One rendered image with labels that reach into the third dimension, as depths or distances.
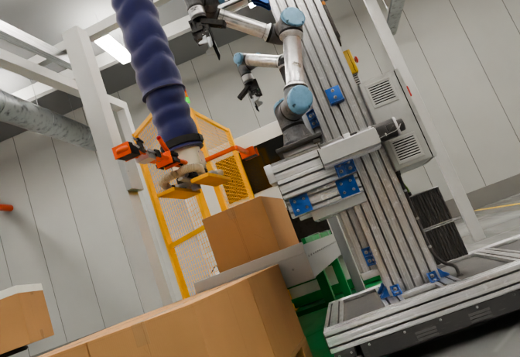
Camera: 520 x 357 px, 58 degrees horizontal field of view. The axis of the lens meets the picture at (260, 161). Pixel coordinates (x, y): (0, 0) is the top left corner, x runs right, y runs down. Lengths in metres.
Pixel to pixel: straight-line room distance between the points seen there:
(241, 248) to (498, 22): 11.05
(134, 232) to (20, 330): 1.00
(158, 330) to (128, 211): 2.35
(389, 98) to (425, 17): 10.50
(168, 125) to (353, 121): 0.94
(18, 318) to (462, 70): 10.91
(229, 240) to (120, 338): 1.34
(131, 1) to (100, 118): 1.56
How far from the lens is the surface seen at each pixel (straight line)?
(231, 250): 2.85
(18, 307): 3.74
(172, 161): 2.20
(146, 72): 2.56
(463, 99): 12.29
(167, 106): 2.48
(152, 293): 3.80
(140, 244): 3.82
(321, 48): 2.53
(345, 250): 3.23
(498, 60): 12.78
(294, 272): 2.71
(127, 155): 1.92
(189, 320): 1.54
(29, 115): 10.50
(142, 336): 1.62
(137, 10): 2.73
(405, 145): 2.35
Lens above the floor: 0.59
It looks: 11 degrees up
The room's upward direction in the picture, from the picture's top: 21 degrees counter-clockwise
